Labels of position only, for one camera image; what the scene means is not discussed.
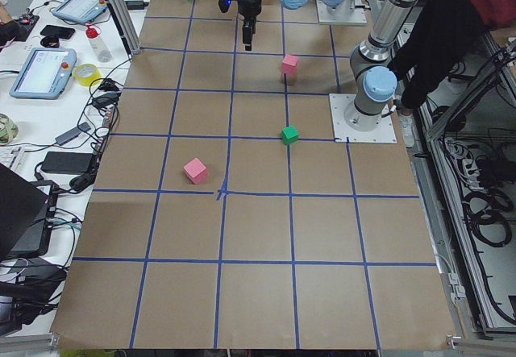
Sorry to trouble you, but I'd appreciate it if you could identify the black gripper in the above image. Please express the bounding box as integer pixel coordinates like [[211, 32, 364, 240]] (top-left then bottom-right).
[[236, 0, 262, 51]]

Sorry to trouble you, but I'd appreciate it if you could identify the pink foam cube centre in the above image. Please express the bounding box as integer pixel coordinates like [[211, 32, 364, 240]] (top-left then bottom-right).
[[281, 54, 299, 76]]

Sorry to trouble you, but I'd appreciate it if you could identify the pink foam cube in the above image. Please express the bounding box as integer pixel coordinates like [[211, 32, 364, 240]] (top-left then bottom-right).
[[183, 158, 209, 185], [281, 54, 299, 76]]

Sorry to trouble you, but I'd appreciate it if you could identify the green foam cube near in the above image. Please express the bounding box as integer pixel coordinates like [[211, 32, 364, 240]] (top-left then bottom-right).
[[281, 126, 299, 146]]

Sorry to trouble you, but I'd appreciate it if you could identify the white squeeze bottle red cap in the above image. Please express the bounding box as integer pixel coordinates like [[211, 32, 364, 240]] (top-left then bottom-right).
[[85, 25, 112, 63]]

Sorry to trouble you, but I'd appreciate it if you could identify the pink foam cube left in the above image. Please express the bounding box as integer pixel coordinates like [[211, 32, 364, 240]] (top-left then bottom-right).
[[183, 158, 209, 185]]

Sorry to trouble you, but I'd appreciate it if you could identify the teach pendant far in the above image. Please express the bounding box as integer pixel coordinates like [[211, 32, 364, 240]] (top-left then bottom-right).
[[52, 0, 107, 24]]

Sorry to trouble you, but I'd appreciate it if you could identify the teach pendant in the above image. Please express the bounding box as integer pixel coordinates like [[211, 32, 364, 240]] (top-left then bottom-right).
[[9, 48, 77, 100], [52, 0, 107, 24]]

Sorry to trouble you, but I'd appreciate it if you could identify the yellow tape roll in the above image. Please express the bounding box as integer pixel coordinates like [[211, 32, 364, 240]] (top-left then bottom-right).
[[73, 64, 102, 87]]

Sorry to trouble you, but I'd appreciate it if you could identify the black smartphone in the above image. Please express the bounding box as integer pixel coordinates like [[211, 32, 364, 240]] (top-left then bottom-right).
[[40, 25, 76, 40]]

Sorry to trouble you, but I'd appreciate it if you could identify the person in black trousers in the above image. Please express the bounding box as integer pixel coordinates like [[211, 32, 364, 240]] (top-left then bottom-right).
[[388, 0, 515, 148]]

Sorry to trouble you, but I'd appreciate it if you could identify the teach pendant near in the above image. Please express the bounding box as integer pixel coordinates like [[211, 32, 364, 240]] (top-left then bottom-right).
[[9, 48, 77, 100]]

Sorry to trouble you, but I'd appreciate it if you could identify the black power adapter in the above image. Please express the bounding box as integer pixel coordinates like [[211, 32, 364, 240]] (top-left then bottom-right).
[[41, 152, 93, 174]]

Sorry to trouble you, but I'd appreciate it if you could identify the black laptop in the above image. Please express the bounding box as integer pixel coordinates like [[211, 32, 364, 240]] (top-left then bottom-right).
[[1, 165, 57, 260]]

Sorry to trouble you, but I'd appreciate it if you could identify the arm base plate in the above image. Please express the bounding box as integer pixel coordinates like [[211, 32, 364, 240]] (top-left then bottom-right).
[[316, 0, 368, 27], [329, 93, 397, 143]]

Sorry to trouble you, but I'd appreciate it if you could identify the aluminium frame post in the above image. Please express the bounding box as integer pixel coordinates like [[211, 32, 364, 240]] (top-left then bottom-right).
[[105, 0, 141, 56]]

